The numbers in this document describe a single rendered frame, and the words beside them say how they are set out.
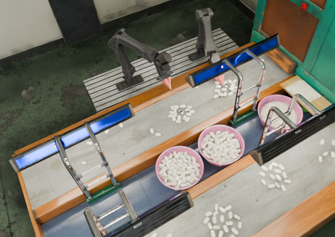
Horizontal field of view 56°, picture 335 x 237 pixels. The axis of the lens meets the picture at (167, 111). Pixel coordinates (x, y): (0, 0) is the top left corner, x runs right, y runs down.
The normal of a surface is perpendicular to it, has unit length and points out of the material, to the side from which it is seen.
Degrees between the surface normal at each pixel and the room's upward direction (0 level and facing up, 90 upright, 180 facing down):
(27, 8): 90
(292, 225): 0
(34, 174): 0
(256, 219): 0
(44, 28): 90
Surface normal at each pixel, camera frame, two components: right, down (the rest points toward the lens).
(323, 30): -0.87, 0.43
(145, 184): -0.07, -0.61
